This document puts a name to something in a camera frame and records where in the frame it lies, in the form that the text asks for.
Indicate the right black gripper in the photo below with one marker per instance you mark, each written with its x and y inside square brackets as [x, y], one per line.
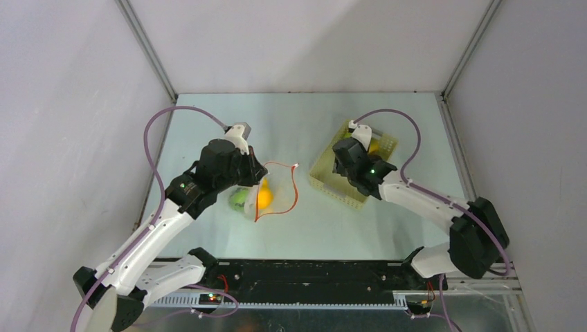
[343, 153]

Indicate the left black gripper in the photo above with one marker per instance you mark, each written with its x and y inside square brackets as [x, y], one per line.
[256, 170]

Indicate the green watermelon toy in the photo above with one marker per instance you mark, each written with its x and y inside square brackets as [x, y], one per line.
[237, 200]

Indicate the clear zip top bag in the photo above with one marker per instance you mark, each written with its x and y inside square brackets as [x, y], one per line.
[276, 194]

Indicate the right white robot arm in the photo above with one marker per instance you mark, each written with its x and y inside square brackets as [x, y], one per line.
[474, 229]

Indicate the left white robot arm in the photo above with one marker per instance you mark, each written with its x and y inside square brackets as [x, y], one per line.
[116, 293]

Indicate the yellow mango toy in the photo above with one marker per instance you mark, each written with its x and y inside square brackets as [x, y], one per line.
[373, 146]

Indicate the cream plastic basket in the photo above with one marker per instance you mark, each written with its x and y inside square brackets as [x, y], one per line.
[322, 177]

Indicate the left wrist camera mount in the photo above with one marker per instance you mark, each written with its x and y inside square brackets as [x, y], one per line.
[238, 134]

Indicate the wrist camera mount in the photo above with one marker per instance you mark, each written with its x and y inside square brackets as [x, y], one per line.
[238, 134]
[360, 132]

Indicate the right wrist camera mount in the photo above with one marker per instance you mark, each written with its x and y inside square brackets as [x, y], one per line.
[360, 132]

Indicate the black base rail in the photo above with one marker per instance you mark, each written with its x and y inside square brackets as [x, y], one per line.
[313, 282]

